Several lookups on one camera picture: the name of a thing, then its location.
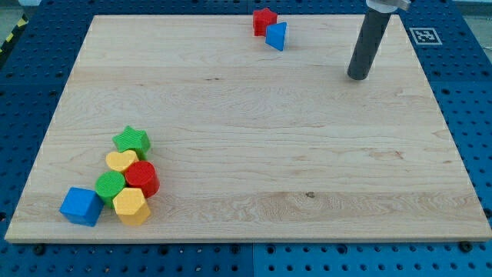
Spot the red cylinder block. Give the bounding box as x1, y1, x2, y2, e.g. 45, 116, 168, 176
124, 161, 160, 198

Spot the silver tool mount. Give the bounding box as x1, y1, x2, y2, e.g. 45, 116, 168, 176
366, 0, 412, 13

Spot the black screw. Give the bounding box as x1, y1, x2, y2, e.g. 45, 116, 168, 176
32, 244, 46, 256
458, 241, 474, 253

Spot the black cylindrical pointer tool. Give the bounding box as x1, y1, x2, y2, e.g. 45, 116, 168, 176
347, 8, 391, 81

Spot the green cylinder block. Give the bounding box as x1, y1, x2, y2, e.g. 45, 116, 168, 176
95, 171, 126, 209

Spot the wooden board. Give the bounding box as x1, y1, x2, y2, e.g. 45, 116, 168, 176
5, 15, 491, 244

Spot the black screw front left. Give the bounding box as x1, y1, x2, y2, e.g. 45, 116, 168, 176
32, 244, 46, 256

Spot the yellow hexagon block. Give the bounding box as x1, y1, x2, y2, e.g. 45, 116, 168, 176
113, 188, 151, 226

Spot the white fiducial marker tag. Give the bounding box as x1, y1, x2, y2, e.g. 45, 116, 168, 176
410, 27, 442, 45

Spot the green star block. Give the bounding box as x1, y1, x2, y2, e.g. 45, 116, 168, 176
112, 125, 151, 160

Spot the black screw front right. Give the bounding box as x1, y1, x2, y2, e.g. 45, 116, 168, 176
458, 241, 474, 253

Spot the blue triangle block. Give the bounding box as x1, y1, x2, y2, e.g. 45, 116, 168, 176
265, 22, 288, 52

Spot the yellow heart block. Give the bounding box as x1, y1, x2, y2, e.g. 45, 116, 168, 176
105, 150, 139, 173

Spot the red star block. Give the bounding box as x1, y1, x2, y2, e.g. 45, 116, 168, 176
252, 8, 278, 36

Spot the blue cube block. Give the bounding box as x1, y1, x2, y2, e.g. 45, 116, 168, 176
59, 187, 104, 227

